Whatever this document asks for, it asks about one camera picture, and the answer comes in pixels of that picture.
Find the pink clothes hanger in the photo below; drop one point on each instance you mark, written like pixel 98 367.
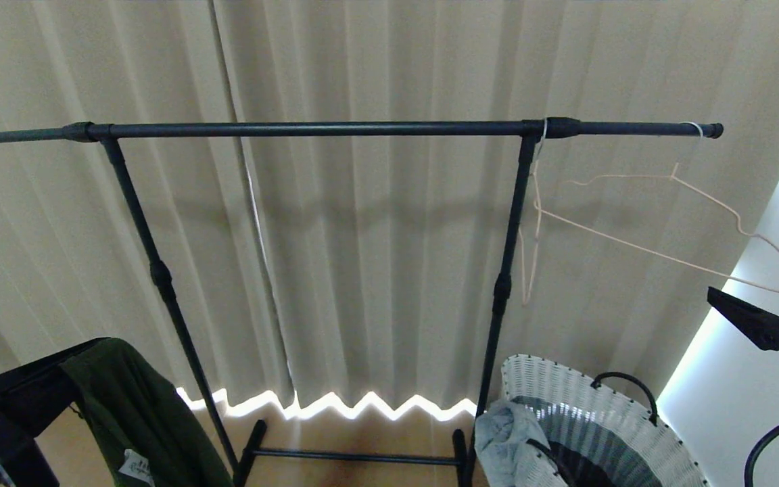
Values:
pixel 633 241
pixel 536 196

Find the black clothes rack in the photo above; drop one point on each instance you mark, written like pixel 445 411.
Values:
pixel 362 128

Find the beige curtain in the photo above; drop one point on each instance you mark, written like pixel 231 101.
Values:
pixel 376 61

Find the pale grey garment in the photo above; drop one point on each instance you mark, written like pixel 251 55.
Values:
pixel 508 433

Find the white laundry basket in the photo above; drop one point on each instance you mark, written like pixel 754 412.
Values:
pixel 633 439

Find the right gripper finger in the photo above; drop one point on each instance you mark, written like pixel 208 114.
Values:
pixel 758 325

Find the green long-sleeved shirt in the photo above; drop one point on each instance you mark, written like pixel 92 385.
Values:
pixel 139 412

